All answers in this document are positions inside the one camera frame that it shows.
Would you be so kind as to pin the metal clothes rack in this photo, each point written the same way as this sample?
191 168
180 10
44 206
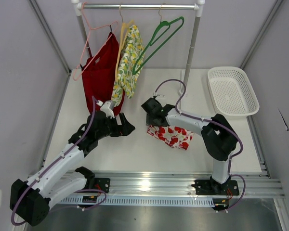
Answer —
196 7

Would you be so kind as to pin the aluminium rail base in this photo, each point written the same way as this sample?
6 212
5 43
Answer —
167 184

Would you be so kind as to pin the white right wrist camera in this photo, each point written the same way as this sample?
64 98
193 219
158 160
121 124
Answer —
159 97

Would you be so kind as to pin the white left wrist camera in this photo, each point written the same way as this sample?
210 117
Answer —
107 108

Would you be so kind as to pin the red poppy print skirt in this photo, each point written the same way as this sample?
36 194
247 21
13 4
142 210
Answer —
174 137

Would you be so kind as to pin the pink hanger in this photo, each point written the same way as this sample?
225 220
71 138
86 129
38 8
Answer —
86 30

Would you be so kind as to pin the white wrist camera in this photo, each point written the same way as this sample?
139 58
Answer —
107 108
159 97

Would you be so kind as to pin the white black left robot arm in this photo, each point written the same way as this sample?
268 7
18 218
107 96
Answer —
33 198

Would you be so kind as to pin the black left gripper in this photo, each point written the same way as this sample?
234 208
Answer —
124 130

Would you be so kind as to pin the red dress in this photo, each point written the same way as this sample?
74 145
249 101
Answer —
98 76

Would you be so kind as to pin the lemon print garment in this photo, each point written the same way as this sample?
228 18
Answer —
130 58

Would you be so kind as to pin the yellow hanger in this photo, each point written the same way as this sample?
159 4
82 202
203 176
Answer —
123 35

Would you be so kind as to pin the white plastic basket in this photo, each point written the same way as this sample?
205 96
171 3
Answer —
231 92

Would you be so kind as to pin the slotted cable duct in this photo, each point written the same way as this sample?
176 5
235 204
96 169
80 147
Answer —
189 201

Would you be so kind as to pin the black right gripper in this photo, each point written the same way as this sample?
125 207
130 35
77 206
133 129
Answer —
150 121

